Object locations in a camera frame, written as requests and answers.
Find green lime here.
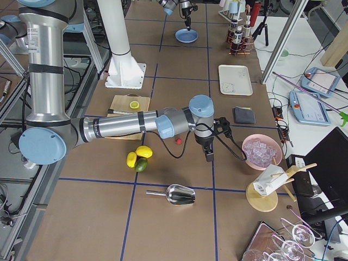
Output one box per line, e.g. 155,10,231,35
134,158,148,172

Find blue teach pendant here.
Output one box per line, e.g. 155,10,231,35
301,67,341,98
289,90,331,126

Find white paper carton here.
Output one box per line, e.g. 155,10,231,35
253,164,288,196

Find small yellow lemon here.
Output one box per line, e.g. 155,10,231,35
126,152,138,168

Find dark sauce bottle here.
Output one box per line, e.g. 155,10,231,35
233,26,243,45

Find near blue teach pendant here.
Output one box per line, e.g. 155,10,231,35
289,90,331,126

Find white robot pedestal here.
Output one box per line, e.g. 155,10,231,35
97,0,146,89

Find far blue teach pendant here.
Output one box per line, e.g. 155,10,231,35
301,67,341,98

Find cream plastic tray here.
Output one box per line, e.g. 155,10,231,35
218,65,253,96

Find large yellow lemon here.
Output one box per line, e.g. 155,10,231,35
135,145,153,158

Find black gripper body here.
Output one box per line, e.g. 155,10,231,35
181,7,192,19
194,126,214,147

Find lime half slice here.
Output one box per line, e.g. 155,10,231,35
129,101,140,110

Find pink bowl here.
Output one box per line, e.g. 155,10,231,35
242,134,283,170

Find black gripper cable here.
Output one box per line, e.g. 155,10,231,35
146,122,250,160

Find black camera tripod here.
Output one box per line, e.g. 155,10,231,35
252,1,273,46

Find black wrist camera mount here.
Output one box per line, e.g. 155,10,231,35
214,117,232,138

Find folded grey cloth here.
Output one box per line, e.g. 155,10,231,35
233,107,256,124

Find black monitor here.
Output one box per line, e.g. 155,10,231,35
304,127,347,224

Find aluminium frame post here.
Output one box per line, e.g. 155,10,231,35
260,0,308,84

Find blue ceramic plate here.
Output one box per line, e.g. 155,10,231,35
175,28,198,44

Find clear wine glass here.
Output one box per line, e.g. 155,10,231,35
271,234,305,261
280,218,315,248

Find clear ice cubes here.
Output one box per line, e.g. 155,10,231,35
243,139,279,167

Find copper wire bottle rack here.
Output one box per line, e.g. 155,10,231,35
226,25,254,55

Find metal ice scoop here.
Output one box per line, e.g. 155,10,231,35
146,184,196,206

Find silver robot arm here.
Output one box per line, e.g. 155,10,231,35
18,1,214,165
158,0,194,31

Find red thermos bottle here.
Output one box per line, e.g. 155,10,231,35
250,1,262,27

